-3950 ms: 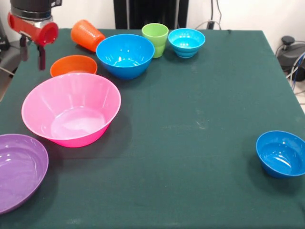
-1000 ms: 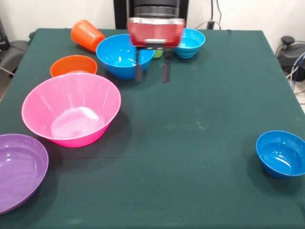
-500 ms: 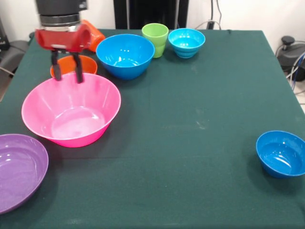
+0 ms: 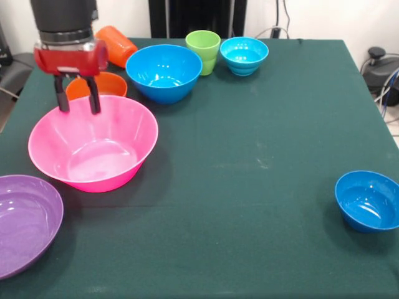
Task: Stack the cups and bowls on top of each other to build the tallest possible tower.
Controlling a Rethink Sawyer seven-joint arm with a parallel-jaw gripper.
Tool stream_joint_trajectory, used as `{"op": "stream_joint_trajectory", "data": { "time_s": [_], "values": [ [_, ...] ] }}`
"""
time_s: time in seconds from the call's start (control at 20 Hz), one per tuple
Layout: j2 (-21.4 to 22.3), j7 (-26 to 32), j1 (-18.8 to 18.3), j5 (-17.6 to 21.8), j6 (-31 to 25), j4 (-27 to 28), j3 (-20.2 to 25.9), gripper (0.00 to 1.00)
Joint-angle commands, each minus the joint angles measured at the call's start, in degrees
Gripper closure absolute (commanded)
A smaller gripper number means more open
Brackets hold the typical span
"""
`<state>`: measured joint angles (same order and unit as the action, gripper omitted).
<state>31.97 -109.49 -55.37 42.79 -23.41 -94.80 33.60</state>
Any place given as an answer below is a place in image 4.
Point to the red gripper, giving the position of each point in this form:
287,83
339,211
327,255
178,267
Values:
71,60

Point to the orange plastic bowl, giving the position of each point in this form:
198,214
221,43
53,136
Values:
109,85

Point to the large pink plastic bowl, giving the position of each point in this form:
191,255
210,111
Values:
124,124

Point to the orange plastic cup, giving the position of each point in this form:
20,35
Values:
120,46

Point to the large light blue bowl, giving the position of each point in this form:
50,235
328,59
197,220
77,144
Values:
163,79

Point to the large purple plastic bowl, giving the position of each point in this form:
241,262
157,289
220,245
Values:
25,224

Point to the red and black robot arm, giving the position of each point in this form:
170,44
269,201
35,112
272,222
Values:
62,17

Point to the grey office chair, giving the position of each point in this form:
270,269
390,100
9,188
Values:
15,71

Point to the green plastic cup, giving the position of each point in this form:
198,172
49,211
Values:
202,50

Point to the small cyan ribbed bowl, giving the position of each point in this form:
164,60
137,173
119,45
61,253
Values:
243,57

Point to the dark green tablecloth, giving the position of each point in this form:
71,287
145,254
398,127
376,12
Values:
249,155

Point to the small dark blue bowl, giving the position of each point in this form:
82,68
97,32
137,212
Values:
368,202

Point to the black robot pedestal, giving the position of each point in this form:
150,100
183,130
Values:
193,15

